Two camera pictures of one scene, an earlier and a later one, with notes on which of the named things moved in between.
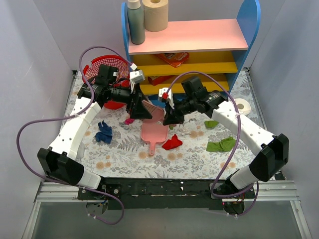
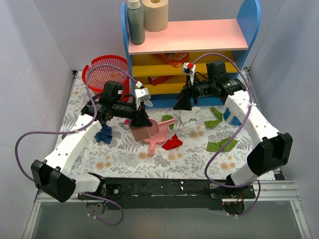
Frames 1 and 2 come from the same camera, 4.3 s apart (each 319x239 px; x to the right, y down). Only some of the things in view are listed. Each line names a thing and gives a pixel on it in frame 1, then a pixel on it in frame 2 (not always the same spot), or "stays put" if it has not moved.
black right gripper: (173, 112) → (190, 89)
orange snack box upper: (175, 59) stays put
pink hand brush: (157, 114) → (141, 133)
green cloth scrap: (226, 145) stays put
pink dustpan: (153, 133) stays put
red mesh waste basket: (91, 69) stays put
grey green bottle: (136, 19) stays put
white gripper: (137, 76) → (141, 94)
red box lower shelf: (157, 80) stays put
